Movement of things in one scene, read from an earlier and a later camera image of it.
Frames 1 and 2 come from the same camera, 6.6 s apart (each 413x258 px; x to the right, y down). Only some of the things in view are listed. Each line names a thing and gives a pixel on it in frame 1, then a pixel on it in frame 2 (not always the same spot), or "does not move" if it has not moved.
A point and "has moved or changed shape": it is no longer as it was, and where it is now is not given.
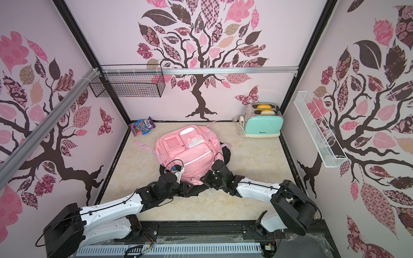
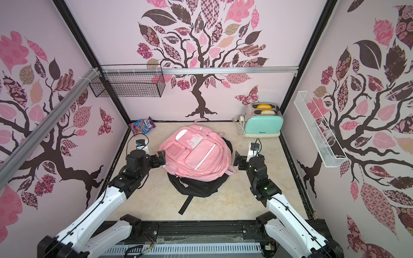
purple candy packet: (149, 123) does not move
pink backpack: (194, 147) has moved or changed shape
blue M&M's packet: (142, 126) does not move
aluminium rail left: (11, 165) does not move
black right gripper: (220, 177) to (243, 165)
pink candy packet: (135, 129) does not move
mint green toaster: (264, 120) does not move
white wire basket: (326, 144) does not move
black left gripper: (184, 192) to (156, 163)
